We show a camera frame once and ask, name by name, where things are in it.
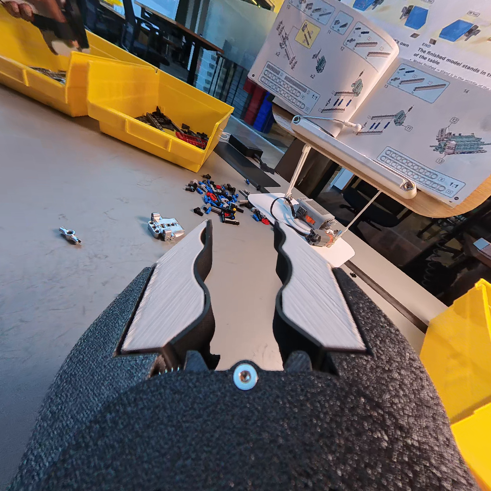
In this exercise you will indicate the black desk mat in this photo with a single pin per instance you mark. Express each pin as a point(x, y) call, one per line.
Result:
point(249, 168)

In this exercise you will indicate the grey battery box with motor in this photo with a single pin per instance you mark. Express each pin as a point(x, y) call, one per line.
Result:
point(312, 213)

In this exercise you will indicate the stack of red blue crates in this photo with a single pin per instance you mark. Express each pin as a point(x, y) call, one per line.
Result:
point(261, 107)

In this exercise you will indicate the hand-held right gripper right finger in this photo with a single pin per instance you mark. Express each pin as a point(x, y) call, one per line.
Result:
point(314, 303)

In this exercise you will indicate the wooden background table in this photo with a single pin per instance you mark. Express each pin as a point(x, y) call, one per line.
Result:
point(184, 34)

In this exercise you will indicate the pile of mixed toy pins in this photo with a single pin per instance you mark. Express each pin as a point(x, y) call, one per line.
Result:
point(218, 199)

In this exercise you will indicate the white wooden book stand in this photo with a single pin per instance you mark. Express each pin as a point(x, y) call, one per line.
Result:
point(353, 157)

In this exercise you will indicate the yellow bin with black beams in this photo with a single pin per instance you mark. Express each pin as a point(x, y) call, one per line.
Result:
point(145, 142)

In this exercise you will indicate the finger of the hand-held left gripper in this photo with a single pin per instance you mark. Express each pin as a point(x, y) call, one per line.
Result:
point(61, 46)

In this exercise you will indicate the black office chair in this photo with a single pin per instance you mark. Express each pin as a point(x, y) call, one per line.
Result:
point(368, 207)

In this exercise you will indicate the small silver toy connector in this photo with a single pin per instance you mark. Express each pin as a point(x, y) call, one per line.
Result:
point(70, 235)

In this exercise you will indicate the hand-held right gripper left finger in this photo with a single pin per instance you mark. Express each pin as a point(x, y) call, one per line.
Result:
point(168, 303)

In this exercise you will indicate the grey orange toy motor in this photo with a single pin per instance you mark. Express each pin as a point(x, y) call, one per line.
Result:
point(324, 237)

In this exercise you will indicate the open instruction booklet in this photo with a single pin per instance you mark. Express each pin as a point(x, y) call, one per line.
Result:
point(422, 115)

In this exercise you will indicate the silver toy engine block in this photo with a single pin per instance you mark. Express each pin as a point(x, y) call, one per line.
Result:
point(165, 226)

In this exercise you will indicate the yellow bin with small pins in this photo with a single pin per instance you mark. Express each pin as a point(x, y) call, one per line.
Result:
point(460, 364)

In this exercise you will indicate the yellow bin with grey beams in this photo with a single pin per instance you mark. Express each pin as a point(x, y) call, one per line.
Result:
point(46, 96)

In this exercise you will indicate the pile of black red beams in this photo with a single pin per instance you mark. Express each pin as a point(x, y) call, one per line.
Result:
point(161, 121)

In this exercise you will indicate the black power adapter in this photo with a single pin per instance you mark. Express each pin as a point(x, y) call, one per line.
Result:
point(245, 144)

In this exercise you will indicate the pile of grey beams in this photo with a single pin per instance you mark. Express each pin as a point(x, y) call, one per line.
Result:
point(50, 75)

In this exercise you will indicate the small white box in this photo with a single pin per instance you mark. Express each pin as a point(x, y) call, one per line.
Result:
point(482, 244)

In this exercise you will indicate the printed instruction sheet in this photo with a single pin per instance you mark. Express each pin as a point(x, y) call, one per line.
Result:
point(452, 50)

